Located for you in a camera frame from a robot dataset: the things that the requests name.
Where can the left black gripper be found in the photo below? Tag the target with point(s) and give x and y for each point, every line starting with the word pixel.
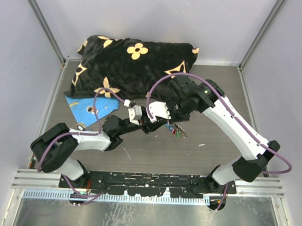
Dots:
pixel 147 126

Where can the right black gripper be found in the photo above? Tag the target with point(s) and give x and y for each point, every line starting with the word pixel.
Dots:
pixel 174 119

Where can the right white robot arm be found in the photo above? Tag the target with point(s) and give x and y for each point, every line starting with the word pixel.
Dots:
pixel 209 99

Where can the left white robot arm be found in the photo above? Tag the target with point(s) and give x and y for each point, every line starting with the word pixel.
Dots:
pixel 54 148

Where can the black floral plush pillow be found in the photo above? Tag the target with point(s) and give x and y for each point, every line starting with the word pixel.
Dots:
pixel 129 67

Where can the blue cartoon cloth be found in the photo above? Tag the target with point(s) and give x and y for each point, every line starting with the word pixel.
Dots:
pixel 83 108

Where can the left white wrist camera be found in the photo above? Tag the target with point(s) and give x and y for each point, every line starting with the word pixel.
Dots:
pixel 134 111

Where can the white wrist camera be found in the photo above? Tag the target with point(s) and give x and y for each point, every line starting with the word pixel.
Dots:
pixel 158 110
pixel 134 111

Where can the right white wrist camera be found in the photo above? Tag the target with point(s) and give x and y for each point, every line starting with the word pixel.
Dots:
pixel 158 110

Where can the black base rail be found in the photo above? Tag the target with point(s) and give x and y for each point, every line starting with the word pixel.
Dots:
pixel 147 184

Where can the white slotted cable duct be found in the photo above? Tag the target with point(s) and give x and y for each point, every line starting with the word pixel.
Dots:
pixel 125 198

